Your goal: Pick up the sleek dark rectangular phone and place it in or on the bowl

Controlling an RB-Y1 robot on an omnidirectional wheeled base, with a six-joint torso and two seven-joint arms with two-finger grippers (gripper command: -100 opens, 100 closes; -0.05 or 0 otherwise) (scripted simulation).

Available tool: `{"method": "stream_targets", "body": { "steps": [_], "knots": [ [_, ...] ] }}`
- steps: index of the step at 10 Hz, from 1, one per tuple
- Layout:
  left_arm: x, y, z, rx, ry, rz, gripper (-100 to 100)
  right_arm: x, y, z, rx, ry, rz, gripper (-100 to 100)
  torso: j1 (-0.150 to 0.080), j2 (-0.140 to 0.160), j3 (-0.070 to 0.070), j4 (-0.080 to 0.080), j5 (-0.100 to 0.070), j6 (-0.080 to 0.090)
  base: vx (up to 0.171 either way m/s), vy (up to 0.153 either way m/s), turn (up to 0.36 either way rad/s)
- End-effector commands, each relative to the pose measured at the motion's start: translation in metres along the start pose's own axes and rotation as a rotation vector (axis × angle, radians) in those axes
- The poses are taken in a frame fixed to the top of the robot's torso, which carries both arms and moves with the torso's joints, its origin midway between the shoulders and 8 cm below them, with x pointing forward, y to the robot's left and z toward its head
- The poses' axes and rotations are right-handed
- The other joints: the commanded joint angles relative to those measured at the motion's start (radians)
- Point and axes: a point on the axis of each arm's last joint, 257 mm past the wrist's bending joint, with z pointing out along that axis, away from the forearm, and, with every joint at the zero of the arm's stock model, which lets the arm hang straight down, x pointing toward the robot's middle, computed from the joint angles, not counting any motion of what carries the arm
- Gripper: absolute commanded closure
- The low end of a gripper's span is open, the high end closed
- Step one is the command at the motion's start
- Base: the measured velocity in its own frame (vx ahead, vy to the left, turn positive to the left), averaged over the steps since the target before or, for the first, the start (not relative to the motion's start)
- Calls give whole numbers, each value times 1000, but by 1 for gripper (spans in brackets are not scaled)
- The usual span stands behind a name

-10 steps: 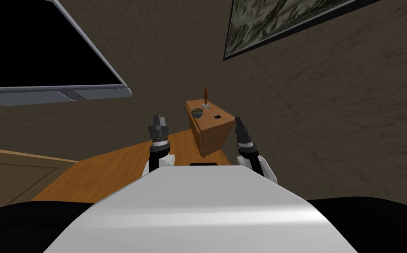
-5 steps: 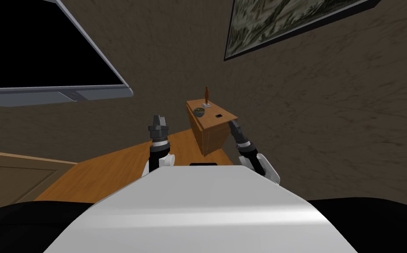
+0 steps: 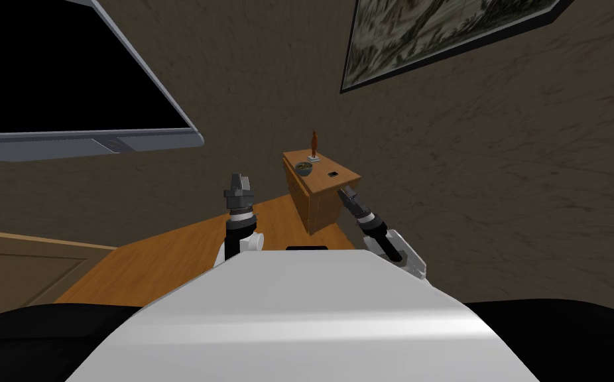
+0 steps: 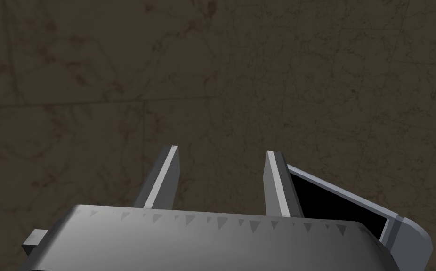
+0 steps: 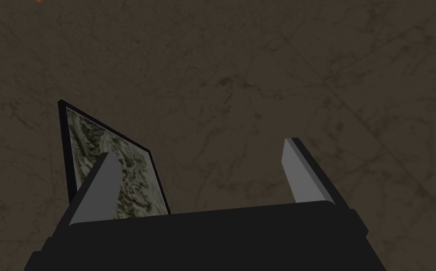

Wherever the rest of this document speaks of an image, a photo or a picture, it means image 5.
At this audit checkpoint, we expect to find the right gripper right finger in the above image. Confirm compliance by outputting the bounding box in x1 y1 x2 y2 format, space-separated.
281 137 350 210

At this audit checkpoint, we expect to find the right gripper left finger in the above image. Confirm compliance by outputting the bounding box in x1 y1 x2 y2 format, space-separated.
63 151 124 226

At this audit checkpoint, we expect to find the black framed picture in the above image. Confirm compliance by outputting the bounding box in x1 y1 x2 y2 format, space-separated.
57 99 172 220

